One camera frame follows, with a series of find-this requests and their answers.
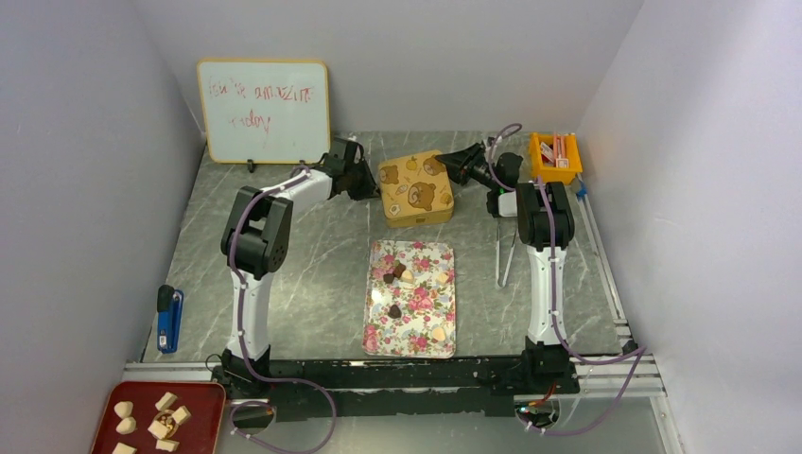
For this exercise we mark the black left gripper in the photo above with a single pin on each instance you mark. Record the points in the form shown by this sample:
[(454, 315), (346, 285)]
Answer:
[(370, 189)]

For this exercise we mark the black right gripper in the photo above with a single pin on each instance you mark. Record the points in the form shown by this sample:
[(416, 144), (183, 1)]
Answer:
[(467, 165)]

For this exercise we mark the silver tin lid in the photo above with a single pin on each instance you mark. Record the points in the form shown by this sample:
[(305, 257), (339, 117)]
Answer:
[(417, 179)]

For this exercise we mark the gold chocolate tin box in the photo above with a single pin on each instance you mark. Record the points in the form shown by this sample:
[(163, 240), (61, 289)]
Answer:
[(402, 215)]

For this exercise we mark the metal tongs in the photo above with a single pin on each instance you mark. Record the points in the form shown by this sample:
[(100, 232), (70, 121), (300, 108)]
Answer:
[(504, 253)]

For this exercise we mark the floral rectangular tray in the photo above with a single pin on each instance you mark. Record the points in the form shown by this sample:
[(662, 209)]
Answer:
[(425, 304)]

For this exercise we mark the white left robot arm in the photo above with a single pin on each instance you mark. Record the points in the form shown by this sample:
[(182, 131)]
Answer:
[(255, 244)]

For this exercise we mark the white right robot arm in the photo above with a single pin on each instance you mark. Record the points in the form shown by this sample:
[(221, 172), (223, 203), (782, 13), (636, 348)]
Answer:
[(545, 227)]

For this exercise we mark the dark rectangular chocolate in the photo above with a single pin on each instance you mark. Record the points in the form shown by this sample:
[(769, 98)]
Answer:
[(398, 270)]

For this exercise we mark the orange parts bin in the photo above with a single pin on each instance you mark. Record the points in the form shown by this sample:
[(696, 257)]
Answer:
[(555, 157)]

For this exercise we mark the whiteboard with red writing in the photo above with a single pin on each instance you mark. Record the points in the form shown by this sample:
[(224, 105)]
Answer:
[(264, 112)]

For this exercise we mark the blue black stapler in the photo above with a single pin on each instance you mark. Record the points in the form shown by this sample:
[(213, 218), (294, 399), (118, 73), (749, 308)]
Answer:
[(168, 318)]

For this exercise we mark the red tray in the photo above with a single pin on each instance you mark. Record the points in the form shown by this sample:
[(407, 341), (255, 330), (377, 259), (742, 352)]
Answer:
[(161, 417)]

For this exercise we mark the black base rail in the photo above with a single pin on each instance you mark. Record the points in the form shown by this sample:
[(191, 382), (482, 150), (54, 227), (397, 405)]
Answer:
[(496, 385)]

